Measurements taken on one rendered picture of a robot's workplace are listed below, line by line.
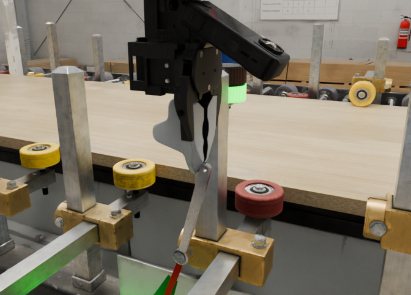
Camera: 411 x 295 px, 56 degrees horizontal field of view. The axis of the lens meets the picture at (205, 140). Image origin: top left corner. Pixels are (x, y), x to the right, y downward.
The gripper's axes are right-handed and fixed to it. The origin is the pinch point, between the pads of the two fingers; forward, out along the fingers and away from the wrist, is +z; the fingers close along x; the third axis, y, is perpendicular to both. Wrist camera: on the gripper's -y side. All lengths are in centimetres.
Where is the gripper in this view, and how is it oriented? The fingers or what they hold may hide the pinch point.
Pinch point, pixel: (201, 163)
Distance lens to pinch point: 45.2
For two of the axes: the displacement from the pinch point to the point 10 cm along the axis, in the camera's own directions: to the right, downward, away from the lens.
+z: -0.1, 9.5, 3.0
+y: -9.1, -1.3, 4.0
